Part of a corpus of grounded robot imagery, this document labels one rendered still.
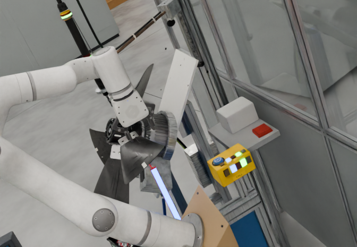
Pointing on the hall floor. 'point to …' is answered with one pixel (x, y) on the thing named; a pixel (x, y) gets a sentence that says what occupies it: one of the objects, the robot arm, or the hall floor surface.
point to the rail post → (265, 227)
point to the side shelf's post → (269, 203)
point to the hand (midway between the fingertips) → (141, 131)
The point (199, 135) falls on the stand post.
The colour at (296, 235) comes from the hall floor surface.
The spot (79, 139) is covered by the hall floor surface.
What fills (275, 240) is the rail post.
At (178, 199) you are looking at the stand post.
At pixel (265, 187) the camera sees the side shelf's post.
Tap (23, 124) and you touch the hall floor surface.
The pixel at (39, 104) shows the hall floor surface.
